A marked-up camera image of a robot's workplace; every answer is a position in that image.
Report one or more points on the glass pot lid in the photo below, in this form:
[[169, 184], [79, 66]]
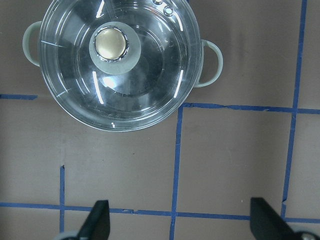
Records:
[[120, 65]]

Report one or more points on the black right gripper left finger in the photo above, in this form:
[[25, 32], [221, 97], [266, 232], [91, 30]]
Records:
[[97, 224]]

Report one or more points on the pale green cooking pot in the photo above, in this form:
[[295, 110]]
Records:
[[212, 65]]

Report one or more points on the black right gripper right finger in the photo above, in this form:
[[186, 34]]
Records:
[[266, 224]]

